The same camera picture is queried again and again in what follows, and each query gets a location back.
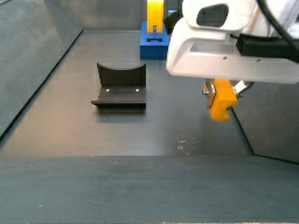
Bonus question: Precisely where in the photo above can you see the small yellow arch block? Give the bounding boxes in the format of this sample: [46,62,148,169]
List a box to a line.
[209,79,238,122]

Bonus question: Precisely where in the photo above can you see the black cable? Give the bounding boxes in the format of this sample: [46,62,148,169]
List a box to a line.
[256,0,299,47]

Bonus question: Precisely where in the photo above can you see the tall yellow rectangular block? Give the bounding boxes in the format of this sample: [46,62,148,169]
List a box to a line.
[146,0,164,33]

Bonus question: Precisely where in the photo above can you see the black curved fixture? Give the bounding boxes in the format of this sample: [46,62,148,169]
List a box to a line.
[90,64,145,108]

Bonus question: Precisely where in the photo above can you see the blue shape sorter base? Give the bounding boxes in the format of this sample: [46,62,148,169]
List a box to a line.
[138,21,169,60]

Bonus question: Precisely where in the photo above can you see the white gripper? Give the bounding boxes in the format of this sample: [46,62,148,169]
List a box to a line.
[165,0,299,109]

